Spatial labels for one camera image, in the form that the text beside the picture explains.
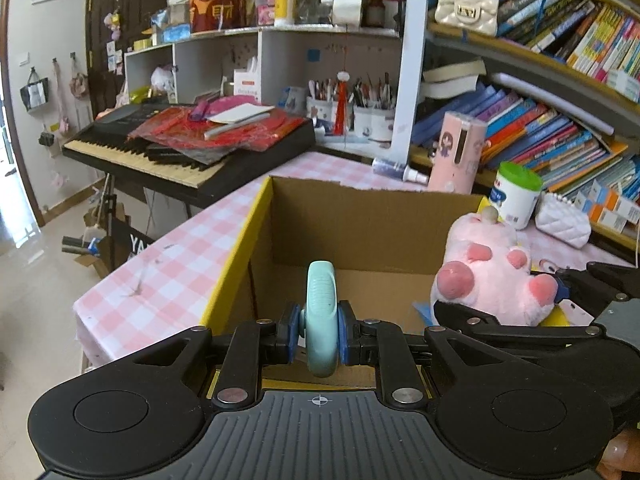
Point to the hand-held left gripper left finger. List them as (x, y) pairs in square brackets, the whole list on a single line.
[(295, 335)]

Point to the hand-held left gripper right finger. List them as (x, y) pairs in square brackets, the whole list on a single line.
[(342, 335)]

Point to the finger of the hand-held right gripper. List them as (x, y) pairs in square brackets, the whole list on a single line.
[(470, 317), (562, 290)]

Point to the mint green oval case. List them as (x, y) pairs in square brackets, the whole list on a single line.
[(322, 310)]

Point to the pink plush paw toy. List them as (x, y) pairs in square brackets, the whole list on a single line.
[(480, 280)]

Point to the blue packet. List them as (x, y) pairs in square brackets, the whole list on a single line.
[(421, 310)]

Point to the yellow cardboard box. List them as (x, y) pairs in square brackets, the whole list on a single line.
[(375, 230)]

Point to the person's right hand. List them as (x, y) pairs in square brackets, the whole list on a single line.
[(622, 455)]

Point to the white quilted pouch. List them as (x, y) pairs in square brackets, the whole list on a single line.
[(562, 220)]

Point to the white jar green lid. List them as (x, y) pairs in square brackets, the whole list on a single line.
[(515, 197)]

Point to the row of colourful books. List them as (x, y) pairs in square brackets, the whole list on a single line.
[(530, 135)]

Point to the pink cylindrical device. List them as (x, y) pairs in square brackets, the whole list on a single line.
[(457, 155)]

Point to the blue glitter spray bottle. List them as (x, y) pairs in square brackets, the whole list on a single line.
[(395, 167)]

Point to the black keyboard piano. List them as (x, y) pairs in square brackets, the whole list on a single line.
[(250, 165)]

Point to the white paper roll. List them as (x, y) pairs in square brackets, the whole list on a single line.
[(550, 102)]

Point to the white pen cup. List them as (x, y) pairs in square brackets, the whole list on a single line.
[(320, 110), (372, 120)]

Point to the keyboard stand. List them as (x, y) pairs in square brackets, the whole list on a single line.
[(107, 215)]

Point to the white notebook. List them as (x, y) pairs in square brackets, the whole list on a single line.
[(240, 115)]

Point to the red tassel ornament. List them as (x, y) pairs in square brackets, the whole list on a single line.
[(341, 105)]

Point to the thick old book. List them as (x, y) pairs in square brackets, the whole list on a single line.
[(452, 80)]

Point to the small picture card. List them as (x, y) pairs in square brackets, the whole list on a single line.
[(292, 97)]

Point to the red fabric on keyboard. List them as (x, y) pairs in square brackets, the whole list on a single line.
[(175, 130)]

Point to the magenta paper fan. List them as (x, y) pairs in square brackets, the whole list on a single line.
[(215, 106)]

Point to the white red-striped box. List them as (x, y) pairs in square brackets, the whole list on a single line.
[(247, 82)]

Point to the white wooden bookshelf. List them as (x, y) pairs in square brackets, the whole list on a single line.
[(410, 60)]

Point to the row of children's books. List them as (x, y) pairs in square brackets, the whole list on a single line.
[(585, 25)]

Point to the grey cubby shelf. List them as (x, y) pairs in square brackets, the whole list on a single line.
[(280, 55)]

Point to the white plush toy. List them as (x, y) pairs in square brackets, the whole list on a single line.
[(162, 80)]

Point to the white pearl handbag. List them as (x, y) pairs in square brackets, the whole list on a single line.
[(465, 5)]

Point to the brown jar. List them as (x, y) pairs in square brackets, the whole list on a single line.
[(374, 10)]

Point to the blue packets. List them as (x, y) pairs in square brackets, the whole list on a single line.
[(172, 32)]

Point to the white bottle yellow label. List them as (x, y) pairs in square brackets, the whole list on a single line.
[(285, 5)]

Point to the hanging pink bag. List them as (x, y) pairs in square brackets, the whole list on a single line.
[(78, 82)]

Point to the hanging tote bag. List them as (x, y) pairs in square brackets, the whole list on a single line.
[(35, 94)]

